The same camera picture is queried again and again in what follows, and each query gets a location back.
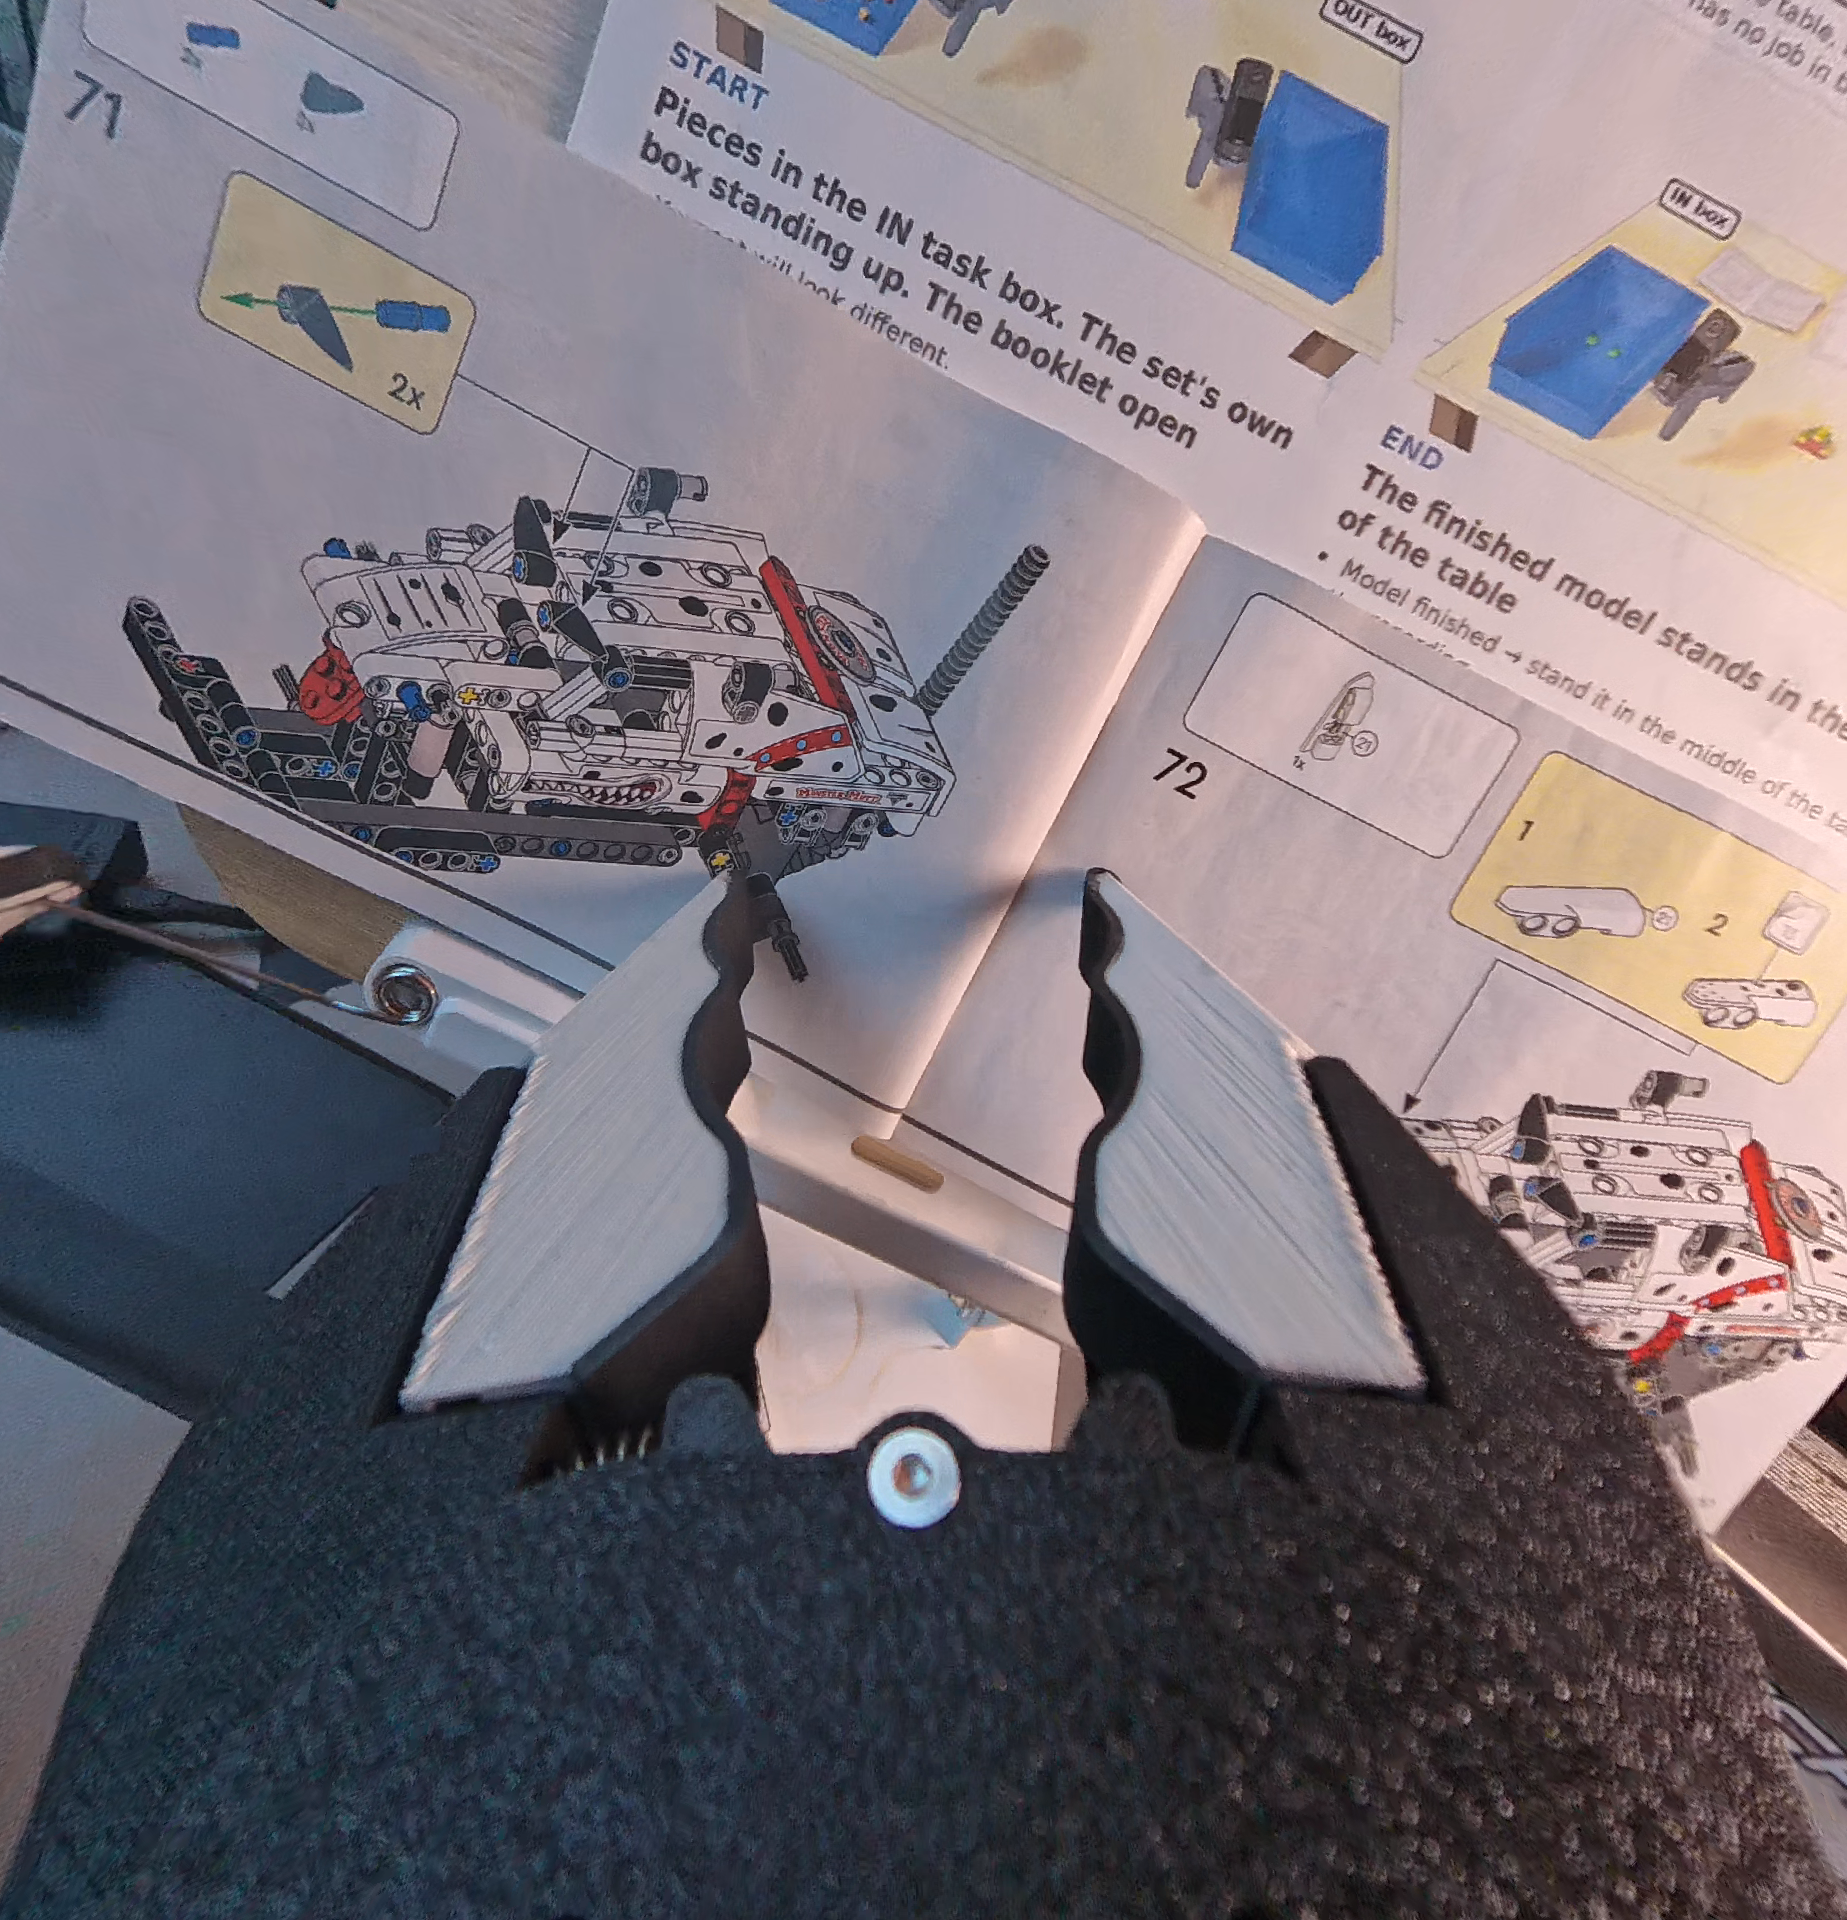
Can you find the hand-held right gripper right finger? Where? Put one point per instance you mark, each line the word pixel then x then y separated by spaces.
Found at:
pixel 1254 1200

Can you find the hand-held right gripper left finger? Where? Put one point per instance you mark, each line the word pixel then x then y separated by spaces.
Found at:
pixel 564 1200

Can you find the lego instruction booklet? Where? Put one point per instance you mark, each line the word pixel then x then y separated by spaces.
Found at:
pixel 265 496

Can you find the white booklet stand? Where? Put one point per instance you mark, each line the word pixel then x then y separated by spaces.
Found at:
pixel 505 1021

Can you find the printed task sheet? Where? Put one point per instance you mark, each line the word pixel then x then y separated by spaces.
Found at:
pixel 1465 181

